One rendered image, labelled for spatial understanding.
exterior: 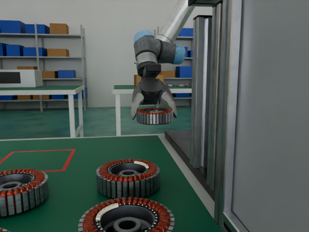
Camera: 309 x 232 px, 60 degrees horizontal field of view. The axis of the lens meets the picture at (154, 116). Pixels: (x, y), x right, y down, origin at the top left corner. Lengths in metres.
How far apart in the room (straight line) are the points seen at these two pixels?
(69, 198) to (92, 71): 6.79
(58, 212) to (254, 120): 0.30
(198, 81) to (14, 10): 7.31
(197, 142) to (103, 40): 6.79
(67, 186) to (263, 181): 0.35
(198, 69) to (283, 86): 0.26
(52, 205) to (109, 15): 6.97
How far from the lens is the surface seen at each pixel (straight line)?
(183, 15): 1.19
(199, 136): 0.52
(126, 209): 0.37
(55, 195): 0.49
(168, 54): 1.00
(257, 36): 0.31
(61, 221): 0.42
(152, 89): 0.85
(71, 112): 3.15
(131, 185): 0.44
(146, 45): 0.96
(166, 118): 0.77
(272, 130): 0.28
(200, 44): 0.50
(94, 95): 7.24
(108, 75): 7.20
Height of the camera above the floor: 0.96
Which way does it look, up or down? 10 degrees down
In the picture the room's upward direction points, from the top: straight up
